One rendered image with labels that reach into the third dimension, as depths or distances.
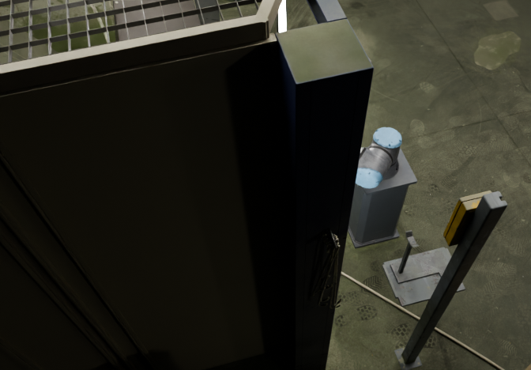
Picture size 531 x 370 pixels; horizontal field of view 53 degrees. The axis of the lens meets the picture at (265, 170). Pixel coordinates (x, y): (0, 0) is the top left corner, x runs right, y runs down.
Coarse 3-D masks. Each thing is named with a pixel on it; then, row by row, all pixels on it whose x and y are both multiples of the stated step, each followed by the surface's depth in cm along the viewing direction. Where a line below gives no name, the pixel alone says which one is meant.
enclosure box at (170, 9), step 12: (120, 0) 233; (132, 0) 235; (144, 0) 236; (156, 0) 237; (192, 0) 241; (132, 12) 229; (144, 12) 231; (156, 12) 232; (168, 12) 233; (180, 12) 234; (156, 24) 227; (168, 24) 228; (180, 24) 229; (192, 24) 230; (120, 36) 218; (132, 36) 219
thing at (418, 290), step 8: (440, 248) 256; (416, 256) 254; (448, 256) 254; (392, 272) 250; (392, 280) 248; (416, 280) 247; (424, 280) 247; (432, 280) 247; (400, 288) 246; (408, 288) 245; (416, 288) 245; (424, 288) 245; (432, 288) 245; (464, 288) 244; (400, 296) 243; (408, 296) 243; (416, 296) 243; (424, 296) 243; (408, 304) 241
